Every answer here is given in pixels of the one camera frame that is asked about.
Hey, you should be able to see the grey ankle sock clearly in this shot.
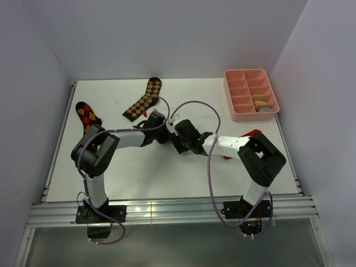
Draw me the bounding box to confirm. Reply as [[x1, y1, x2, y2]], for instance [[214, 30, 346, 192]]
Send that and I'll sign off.
[[258, 107, 273, 113]]

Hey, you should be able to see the yellow ankle sock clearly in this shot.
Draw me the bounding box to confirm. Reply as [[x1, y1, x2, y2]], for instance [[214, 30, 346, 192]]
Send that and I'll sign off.
[[254, 100, 268, 105]]

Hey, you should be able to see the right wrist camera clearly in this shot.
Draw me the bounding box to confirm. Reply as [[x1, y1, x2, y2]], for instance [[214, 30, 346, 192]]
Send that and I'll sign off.
[[167, 113, 183, 126]]

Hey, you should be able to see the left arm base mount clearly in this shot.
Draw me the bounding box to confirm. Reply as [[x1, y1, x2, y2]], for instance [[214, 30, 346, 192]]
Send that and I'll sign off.
[[75, 203, 127, 240]]

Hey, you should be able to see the red santa sock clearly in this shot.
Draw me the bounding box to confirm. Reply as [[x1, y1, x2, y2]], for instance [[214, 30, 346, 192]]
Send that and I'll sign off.
[[223, 129, 261, 160]]

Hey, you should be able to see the pink compartment tray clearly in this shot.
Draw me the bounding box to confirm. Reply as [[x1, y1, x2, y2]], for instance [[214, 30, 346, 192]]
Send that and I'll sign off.
[[224, 69, 280, 122]]

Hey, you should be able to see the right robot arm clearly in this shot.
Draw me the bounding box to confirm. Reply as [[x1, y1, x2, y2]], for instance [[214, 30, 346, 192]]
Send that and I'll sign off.
[[166, 118, 286, 217]]

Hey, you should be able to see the brown tan argyle sock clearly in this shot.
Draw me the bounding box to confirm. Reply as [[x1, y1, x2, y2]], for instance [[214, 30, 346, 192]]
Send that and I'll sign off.
[[122, 77, 162, 122]]

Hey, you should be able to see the aluminium frame rail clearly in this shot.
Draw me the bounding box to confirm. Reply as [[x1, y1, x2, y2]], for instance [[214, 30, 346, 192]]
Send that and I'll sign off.
[[26, 195, 318, 228]]

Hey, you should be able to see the red orange argyle sock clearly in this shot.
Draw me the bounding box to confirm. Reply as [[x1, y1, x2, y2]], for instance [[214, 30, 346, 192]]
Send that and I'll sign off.
[[75, 101, 102, 134]]

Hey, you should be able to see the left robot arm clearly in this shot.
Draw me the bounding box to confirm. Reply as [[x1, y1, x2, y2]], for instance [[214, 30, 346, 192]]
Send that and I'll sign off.
[[71, 111, 168, 222]]

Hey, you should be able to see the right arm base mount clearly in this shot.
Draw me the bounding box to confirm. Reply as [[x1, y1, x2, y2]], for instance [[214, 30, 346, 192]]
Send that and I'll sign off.
[[220, 198, 273, 238]]

